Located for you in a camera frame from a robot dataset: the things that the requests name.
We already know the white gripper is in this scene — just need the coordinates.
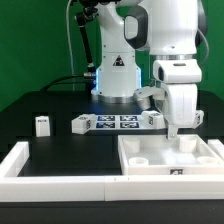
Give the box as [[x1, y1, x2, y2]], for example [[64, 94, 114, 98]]
[[134, 83, 197, 140]]

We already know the white square tabletop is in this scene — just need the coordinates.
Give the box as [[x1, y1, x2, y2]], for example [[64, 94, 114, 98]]
[[118, 135, 224, 175]]

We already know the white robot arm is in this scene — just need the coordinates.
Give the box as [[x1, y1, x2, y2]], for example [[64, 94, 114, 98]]
[[76, 0, 207, 139]]

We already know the AprilTag marker sheet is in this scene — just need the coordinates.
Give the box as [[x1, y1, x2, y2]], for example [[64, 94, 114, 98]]
[[96, 115, 140, 129]]

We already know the white U-shaped fence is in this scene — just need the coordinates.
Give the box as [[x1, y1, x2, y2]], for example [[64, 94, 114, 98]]
[[0, 140, 224, 202]]

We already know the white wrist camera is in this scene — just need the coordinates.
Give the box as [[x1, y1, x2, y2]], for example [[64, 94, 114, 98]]
[[153, 59, 202, 84]]

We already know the black cable bundle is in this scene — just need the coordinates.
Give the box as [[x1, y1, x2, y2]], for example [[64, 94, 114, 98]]
[[39, 74, 98, 93]]

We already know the grey hanging cable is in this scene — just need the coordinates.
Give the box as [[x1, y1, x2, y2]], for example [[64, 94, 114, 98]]
[[65, 0, 76, 92]]

